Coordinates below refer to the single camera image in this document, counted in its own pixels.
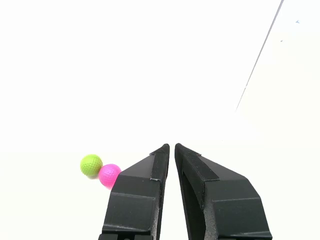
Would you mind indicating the green golf ball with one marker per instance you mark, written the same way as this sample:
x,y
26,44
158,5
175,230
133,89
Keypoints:
x,y
90,165

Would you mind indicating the pink golf ball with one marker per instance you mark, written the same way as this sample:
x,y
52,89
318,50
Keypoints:
x,y
108,175

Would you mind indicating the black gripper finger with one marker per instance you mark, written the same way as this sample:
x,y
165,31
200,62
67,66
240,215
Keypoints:
x,y
230,205
135,200

